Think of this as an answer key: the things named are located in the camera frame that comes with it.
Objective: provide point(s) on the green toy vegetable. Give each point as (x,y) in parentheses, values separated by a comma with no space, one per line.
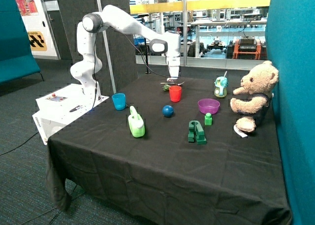
(166,87)

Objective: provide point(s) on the dark green wooden block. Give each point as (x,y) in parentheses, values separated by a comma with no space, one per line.
(196,133)

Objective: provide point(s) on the black tablecloth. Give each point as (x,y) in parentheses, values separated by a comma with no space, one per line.
(162,176)

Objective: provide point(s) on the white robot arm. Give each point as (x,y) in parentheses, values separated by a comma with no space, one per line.
(168,43)

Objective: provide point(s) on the blue plastic cup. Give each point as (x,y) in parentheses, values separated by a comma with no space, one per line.
(119,100)

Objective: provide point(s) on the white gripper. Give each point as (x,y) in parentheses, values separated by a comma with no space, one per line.
(173,64)

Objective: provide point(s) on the teal sofa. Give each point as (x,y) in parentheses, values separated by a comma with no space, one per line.
(16,59)

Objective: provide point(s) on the red plastic cup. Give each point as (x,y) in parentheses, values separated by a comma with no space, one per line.
(175,93)

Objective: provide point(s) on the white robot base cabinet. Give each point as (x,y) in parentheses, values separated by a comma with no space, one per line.
(54,109)

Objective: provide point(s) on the beige teddy bear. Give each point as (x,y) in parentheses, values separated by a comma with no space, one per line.
(258,85)

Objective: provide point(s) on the small green block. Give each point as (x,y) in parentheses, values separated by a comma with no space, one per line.
(208,119)

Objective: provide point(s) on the green sippy cup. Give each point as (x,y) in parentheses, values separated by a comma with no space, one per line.
(221,84)

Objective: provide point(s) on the light green watering can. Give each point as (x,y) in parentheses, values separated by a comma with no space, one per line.
(136,123)

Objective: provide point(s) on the purple plastic bowl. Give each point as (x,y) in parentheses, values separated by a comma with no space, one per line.
(208,105)

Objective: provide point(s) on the metal spoon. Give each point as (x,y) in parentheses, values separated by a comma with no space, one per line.
(171,83)

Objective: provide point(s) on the black pen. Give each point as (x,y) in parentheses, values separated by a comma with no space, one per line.
(76,108)

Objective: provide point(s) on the blue ball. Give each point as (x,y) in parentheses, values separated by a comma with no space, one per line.
(167,111)

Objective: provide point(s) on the black tripod stand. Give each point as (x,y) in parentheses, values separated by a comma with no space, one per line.
(142,16)

